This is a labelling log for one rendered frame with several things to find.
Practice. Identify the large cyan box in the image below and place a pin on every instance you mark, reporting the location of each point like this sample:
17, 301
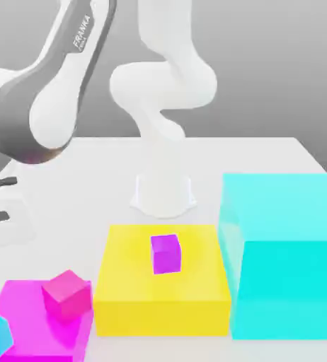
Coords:
291, 282

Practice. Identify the small magenta cube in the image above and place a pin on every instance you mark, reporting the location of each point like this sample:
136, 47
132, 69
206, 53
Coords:
67, 297

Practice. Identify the small purple cube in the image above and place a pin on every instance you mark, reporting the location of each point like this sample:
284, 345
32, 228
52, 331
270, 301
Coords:
166, 258

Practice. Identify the large magenta box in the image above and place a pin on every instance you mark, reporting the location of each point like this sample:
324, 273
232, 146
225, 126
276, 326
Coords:
27, 328

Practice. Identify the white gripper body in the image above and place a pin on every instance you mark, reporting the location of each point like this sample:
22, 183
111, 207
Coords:
13, 215

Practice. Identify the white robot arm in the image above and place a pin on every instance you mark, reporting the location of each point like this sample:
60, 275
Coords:
169, 84

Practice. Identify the large yellow box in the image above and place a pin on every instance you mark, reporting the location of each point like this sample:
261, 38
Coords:
157, 308

